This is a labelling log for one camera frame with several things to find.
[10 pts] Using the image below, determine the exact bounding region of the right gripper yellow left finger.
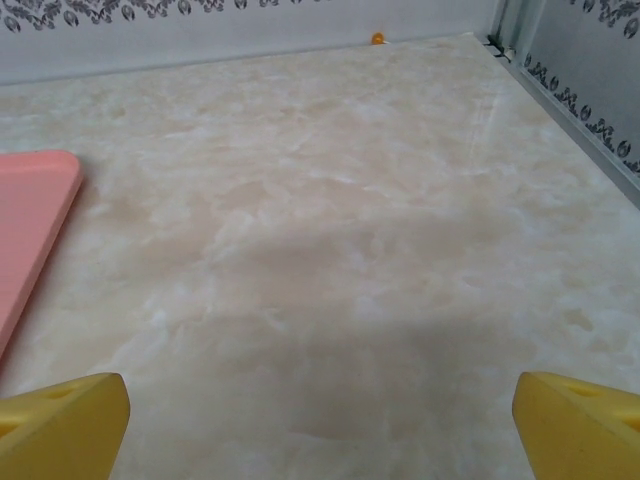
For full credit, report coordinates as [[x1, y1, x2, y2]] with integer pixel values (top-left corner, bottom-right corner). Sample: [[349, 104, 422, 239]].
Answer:
[[0, 372, 132, 480]]

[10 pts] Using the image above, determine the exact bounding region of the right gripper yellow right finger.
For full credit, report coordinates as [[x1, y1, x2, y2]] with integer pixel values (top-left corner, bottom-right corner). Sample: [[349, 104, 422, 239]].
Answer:
[[514, 370, 640, 480]]

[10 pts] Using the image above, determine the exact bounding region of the pink plastic tray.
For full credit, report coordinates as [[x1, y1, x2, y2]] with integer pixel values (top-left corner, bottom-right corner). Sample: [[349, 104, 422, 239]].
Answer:
[[0, 149, 85, 357]]

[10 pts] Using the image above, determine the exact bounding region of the right aluminium side rail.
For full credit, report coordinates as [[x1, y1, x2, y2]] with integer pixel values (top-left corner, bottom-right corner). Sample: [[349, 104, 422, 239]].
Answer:
[[507, 49, 640, 197]]

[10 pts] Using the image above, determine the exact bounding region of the right aluminium corner post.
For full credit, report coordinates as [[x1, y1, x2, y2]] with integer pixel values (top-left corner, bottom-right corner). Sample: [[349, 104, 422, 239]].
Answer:
[[487, 0, 532, 56]]

